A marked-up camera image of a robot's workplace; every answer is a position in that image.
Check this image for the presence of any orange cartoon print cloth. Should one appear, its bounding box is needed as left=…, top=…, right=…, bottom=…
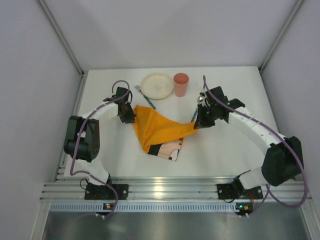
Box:
left=133, top=105, right=198, bottom=162

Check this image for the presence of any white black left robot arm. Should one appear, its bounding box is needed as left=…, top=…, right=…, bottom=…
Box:
left=63, top=87, right=136, bottom=187

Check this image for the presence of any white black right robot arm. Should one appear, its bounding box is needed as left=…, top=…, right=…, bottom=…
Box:
left=194, top=86, right=303, bottom=191

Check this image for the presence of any cream round plate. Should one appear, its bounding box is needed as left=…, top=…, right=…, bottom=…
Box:
left=140, top=73, right=174, bottom=100

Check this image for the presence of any pink plastic cup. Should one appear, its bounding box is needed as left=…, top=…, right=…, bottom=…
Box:
left=173, top=72, right=189, bottom=97

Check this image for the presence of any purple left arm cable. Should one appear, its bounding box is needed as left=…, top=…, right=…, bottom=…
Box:
left=69, top=80, right=131, bottom=218

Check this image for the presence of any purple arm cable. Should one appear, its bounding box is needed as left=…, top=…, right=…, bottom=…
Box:
left=202, top=75, right=310, bottom=217
left=69, top=80, right=131, bottom=218

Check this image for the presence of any spoon with teal handle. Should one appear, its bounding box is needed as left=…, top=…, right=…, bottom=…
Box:
left=191, top=92, right=205, bottom=122

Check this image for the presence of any fork with teal handle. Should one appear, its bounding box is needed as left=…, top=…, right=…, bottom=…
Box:
left=134, top=85, right=156, bottom=110

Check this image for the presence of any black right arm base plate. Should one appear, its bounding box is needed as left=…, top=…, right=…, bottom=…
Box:
left=216, top=183, right=264, bottom=202

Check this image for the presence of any aluminium mounting rail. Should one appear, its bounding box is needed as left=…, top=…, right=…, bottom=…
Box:
left=39, top=176, right=312, bottom=202

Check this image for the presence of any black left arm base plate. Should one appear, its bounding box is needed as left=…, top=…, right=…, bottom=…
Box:
left=84, top=183, right=129, bottom=200

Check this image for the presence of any right aluminium frame post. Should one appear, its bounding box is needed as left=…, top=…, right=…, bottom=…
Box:
left=258, top=0, right=307, bottom=74

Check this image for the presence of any aluminium frame post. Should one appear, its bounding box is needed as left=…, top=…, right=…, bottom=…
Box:
left=35, top=0, right=85, bottom=76
left=258, top=0, right=307, bottom=74

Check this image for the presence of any perforated grey cable duct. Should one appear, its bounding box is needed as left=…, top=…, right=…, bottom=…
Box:
left=49, top=202, right=252, bottom=213

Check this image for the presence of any left aluminium frame post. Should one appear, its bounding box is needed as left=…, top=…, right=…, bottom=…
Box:
left=35, top=0, right=85, bottom=76

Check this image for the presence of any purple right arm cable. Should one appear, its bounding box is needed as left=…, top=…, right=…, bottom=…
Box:
left=202, top=75, right=310, bottom=217

